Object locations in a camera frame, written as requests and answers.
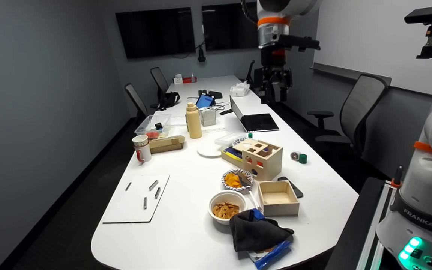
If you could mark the small open wooden box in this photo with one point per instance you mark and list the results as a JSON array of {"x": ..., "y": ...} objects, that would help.
[{"x": 278, "y": 199}]

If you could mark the blue object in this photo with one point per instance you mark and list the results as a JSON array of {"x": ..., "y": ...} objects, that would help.
[{"x": 206, "y": 101}]

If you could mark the tan squeeze bottle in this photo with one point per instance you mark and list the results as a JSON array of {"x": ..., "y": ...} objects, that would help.
[{"x": 194, "y": 122}]

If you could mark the black cloth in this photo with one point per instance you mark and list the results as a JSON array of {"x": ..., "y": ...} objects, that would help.
[{"x": 256, "y": 232}]

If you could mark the blue toy block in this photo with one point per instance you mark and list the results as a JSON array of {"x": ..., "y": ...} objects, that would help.
[{"x": 236, "y": 151}]

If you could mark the black bag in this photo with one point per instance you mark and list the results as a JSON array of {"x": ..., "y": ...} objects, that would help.
[{"x": 169, "y": 101}]

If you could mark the white round disc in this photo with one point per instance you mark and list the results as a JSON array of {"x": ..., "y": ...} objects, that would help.
[{"x": 211, "y": 151}]

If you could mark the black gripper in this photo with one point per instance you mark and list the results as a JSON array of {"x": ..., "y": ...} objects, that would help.
[{"x": 274, "y": 79}]

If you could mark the white rectangular board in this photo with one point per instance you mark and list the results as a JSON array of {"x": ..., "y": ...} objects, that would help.
[{"x": 134, "y": 208}]

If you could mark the patterned bowl with orange chips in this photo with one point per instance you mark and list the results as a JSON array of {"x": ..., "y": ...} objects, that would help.
[{"x": 236, "y": 181}]

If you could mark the grey mesh office chair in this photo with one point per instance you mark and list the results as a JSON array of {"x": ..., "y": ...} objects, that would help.
[{"x": 359, "y": 107}]

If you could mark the black tablet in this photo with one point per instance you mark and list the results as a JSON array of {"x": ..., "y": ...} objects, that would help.
[{"x": 260, "y": 122}]

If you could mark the wooden shape sorter toy box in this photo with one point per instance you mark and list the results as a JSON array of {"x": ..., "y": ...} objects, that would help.
[{"x": 263, "y": 166}]

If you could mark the white rectangular box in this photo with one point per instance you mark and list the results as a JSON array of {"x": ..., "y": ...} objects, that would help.
[{"x": 247, "y": 104}]

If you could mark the long wooden block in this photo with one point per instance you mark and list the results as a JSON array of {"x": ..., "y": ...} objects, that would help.
[{"x": 166, "y": 145}]

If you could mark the small green tape roll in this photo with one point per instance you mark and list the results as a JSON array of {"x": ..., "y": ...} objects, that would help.
[{"x": 299, "y": 158}]

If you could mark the white bowl with snacks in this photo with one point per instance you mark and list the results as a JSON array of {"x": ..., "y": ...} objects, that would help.
[{"x": 227, "y": 206}]

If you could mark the wide black wall screen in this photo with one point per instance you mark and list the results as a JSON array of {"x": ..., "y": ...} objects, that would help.
[{"x": 157, "y": 34}]

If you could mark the blue flat box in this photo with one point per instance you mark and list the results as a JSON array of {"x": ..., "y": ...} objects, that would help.
[{"x": 271, "y": 256}]

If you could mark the narrow black wall screen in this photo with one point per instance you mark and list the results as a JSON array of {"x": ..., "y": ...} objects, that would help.
[{"x": 229, "y": 26}]

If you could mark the black camera on mount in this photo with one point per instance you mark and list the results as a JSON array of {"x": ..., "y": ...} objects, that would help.
[{"x": 431, "y": 20}]

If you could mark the wooden lid with shape holes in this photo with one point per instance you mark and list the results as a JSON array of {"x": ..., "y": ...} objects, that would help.
[{"x": 257, "y": 148}]

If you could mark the clear plastic container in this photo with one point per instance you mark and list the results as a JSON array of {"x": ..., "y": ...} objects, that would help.
[{"x": 154, "y": 122}]

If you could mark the small red object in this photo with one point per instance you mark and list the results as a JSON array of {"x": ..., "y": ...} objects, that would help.
[{"x": 152, "y": 136}]

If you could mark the yellow toy block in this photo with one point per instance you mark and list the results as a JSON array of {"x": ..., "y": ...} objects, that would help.
[{"x": 233, "y": 158}]

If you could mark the black office chair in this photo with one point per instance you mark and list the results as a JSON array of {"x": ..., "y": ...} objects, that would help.
[
  {"x": 136, "y": 100},
  {"x": 160, "y": 80}
]

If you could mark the black phone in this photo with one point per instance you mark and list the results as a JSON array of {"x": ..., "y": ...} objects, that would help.
[{"x": 296, "y": 190}]

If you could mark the red and white box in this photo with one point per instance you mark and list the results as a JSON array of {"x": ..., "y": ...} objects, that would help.
[{"x": 187, "y": 79}]

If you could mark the white jar with red label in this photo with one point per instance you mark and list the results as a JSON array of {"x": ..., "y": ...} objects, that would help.
[{"x": 142, "y": 149}]

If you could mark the white cup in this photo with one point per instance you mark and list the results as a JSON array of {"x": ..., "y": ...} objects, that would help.
[{"x": 209, "y": 118}]

